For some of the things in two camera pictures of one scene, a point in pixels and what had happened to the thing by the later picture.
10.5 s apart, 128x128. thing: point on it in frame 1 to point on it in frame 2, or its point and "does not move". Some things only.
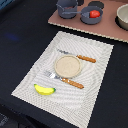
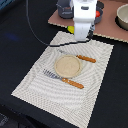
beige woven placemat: x=69 y=102 does not move
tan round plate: x=68 y=66 does not move
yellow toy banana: x=44 y=90 to x=71 y=29
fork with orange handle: x=54 y=76 does not move
